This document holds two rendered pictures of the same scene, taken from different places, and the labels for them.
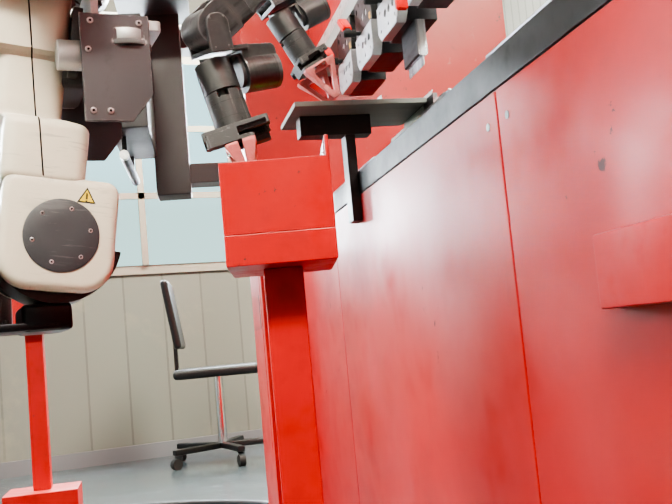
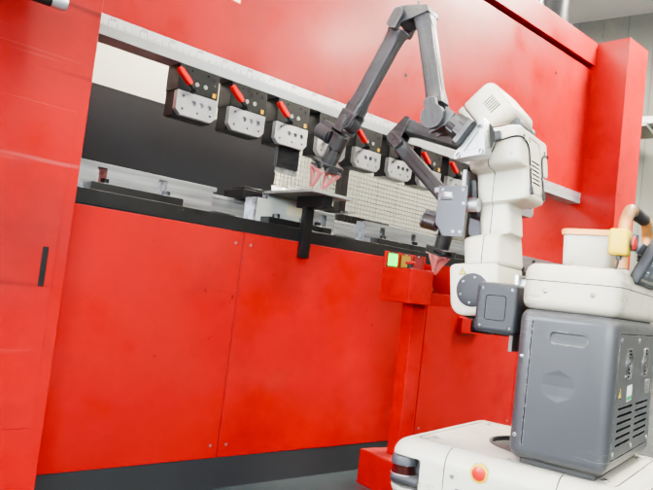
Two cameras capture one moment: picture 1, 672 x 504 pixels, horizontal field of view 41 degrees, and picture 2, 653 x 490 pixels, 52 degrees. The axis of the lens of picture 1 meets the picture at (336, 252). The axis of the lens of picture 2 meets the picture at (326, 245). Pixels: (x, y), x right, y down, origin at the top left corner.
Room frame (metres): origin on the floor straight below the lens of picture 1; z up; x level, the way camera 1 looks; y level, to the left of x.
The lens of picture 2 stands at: (2.84, 2.03, 0.68)
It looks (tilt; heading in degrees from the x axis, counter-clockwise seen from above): 4 degrees up; 241
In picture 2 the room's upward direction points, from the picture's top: 7 degrees clockwise
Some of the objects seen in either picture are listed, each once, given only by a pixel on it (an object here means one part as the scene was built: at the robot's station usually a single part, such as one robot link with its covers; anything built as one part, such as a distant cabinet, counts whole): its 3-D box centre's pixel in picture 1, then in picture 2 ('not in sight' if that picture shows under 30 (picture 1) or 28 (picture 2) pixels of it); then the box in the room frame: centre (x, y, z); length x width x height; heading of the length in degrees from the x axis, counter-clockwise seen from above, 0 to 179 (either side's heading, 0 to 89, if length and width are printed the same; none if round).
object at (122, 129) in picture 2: not in sight; (162, 158); (2.13, -0.65, 1.12); 1.13 x 0.02 x 0.44; 12
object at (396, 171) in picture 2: not in sight; (394, 160); (1.23, -0.32, 1.26); 0.15 x 0.09 x 0.17; 12
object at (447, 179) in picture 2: not in sight; (450, 178); (0.84, -0.41, 1.26); 0.15 x 0.09 x 0.17; 12
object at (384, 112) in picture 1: (351, 114); (307, 195); (1.76, -0.06, 1.00); 0.26 x 0.18 x 0.01; 102
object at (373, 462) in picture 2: not in sight; (401, 473); (1.35, 0.11, 0.06); 0.25 x 0.20 x 0.12; 94
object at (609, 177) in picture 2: not in sight; (554, 237); (-0.39, -0.86, 1.15); 0.85 x 0.25 x 2.30; 102
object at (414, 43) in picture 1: (414, 49); (286, 161); (1.79, -0.20, 1.13); 0.10 x 0.02 x 0.10; 12
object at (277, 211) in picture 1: (278, 210); (417, 278); (1.35, 0.08, 0.75); 0.20 x 0.16 x 0.18; 4
